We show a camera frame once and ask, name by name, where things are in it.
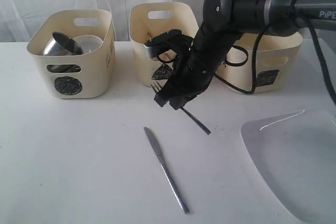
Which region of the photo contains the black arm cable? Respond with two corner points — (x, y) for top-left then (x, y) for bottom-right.
(209, 0), (336, 104)

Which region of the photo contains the cream bin with circle mark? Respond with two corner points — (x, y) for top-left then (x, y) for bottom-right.
(27, 9), (115, 99)

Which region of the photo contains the steel mug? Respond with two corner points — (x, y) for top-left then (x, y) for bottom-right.
(41, 31), (83, 73)

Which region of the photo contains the steel fork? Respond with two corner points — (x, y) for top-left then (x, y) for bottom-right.
(150, 82), (211, 135)

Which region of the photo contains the white ceramic bowl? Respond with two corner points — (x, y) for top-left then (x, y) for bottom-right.
(74, 35), (103, 54)

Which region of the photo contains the cream bin with square mark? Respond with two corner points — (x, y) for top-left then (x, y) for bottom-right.
(216, 32), (303, 93)

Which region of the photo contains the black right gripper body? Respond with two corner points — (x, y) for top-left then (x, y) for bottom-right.
(160, 48), (221, 95)

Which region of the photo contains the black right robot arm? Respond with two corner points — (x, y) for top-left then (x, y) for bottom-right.
(145, 0), (335, 110)

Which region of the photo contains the steel table knife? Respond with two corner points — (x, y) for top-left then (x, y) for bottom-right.
(143, 127), (190, 214)

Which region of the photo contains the white square plate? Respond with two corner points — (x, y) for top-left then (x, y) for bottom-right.
(240, 109), (335, 223)

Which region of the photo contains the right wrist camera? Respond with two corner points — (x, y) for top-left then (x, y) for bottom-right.
(143, 29), (193, 64)

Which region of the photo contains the cream bin with triangle mark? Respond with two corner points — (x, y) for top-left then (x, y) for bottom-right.
(129, 2), (198, 87)

